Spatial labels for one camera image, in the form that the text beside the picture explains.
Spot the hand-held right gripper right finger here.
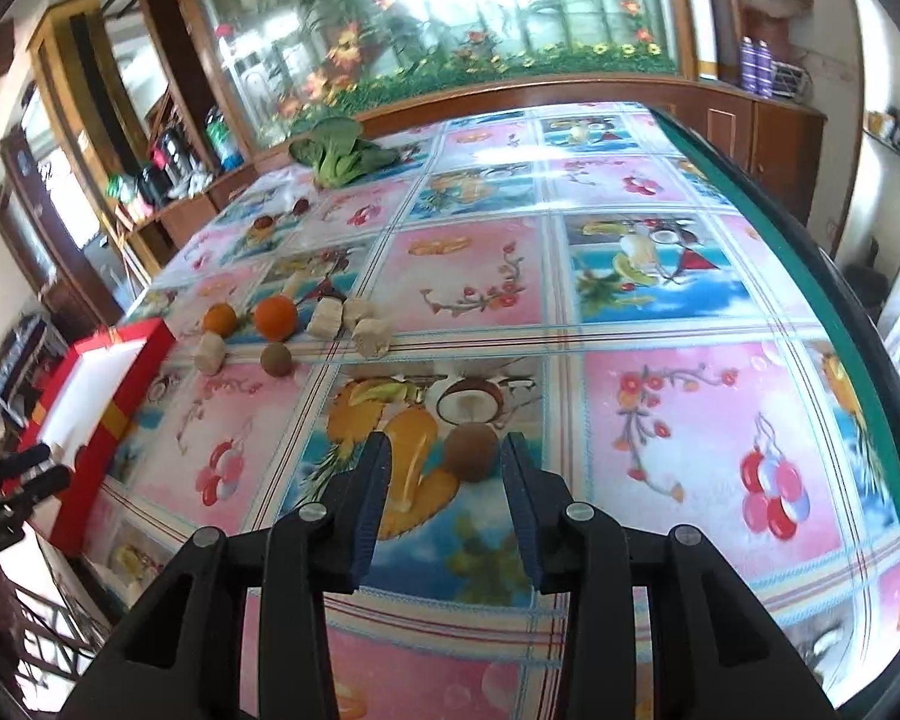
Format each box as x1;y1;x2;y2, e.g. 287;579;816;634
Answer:
501;431;833;720

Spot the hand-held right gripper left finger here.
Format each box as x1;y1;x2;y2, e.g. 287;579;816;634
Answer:
60;431;392;720

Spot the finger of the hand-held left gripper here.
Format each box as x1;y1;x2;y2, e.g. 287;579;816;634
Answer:
0;442;53;482
0;465;73;515

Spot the red gift box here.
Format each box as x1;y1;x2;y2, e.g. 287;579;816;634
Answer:
16;319;177;556

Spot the large orange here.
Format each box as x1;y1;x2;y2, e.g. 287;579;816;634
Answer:
253;295;299;341

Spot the fruit-print tablecloth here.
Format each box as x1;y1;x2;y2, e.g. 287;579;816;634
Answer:
82;101;900;720

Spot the wooden side counter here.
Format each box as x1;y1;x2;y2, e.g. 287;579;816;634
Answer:
112;161;260;278

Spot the black kettle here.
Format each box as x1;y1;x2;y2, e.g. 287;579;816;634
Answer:
154;127;196;185

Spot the green bok choy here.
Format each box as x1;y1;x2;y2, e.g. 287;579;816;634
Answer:
288;116;400;190

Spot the green plastic bottle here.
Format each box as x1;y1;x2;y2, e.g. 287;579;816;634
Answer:
205;106;245;172

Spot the wooden sideboard with doors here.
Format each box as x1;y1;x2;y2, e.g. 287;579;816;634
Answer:
675;79;827;227

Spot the flower garden wall mural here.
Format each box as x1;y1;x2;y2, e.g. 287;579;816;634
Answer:
184;0;685;147

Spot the wire basket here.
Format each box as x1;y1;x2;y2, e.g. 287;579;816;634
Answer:
771;60;812;100

